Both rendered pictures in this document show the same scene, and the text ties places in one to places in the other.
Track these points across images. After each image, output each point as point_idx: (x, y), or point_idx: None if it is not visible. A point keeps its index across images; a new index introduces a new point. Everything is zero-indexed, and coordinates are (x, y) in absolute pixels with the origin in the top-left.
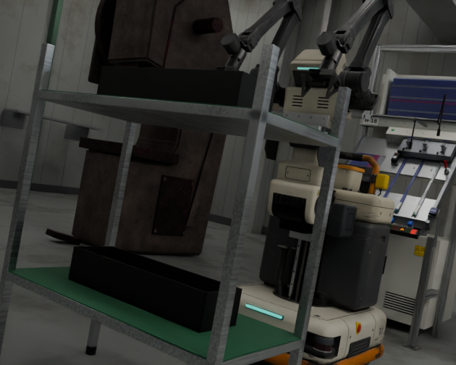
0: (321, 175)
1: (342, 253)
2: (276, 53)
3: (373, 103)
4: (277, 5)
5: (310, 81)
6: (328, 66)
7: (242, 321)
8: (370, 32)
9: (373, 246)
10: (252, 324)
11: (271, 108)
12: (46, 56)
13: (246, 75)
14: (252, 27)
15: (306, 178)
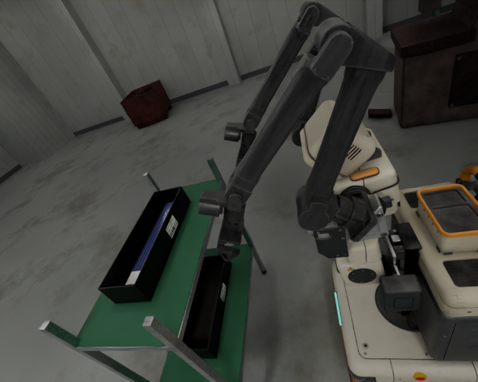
0: (348, 256)
1: (423, 308)
2: (45, 332)
3: (357, 234)
4: (284, 42)
5: None
6: (223, 226)
7: (227, 355)
8: (328, 129)
9: (455, 333)
10: (228, 362)
11: (143, 295)
12: (146, 180)
13: (102, 289)
14: (254, 98)
15: None
